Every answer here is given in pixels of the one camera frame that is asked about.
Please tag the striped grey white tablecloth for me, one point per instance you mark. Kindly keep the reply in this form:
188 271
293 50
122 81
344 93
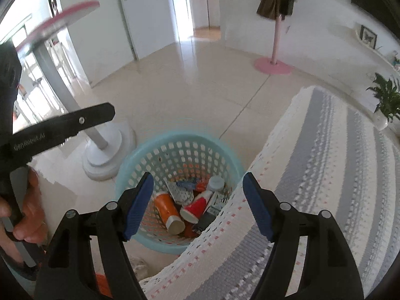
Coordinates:
322 154

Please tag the white door with handle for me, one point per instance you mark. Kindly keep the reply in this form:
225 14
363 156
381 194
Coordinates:
150 25

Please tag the teal plastic laundry basket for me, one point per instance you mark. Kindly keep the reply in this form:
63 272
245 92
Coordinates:
181 163

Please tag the red paper cup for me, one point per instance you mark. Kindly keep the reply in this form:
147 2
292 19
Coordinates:
193 212

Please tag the brown hanging bag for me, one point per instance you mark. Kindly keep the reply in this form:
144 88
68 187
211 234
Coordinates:
270 9

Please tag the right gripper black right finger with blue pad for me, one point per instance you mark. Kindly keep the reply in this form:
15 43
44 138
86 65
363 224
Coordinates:
310 257

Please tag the butterfly picture frame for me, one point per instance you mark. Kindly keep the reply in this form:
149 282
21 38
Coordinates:
368 37

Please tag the white curved wall shelf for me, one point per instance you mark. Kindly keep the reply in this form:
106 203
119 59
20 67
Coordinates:
389 58

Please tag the person's left hand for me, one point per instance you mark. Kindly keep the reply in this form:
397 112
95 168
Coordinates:
32 228

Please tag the polka dot wrapper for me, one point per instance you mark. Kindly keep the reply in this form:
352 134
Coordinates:
179 195

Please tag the green potted plant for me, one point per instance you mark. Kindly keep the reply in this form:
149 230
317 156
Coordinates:
386 91

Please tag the pink coat rack stand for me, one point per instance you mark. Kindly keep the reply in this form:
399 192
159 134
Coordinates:
271 65

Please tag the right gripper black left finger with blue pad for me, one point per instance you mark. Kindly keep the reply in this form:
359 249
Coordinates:
67 271

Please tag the clear plastic water bottle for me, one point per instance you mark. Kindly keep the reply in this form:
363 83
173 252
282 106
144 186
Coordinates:
216 183

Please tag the red orange crinkled wrapper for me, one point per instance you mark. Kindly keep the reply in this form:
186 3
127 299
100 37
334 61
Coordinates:
201 186

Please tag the blue white milk carton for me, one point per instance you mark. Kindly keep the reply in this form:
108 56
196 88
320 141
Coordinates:
188 184

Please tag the orange paper cup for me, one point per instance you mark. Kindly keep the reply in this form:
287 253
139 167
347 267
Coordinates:
168 213

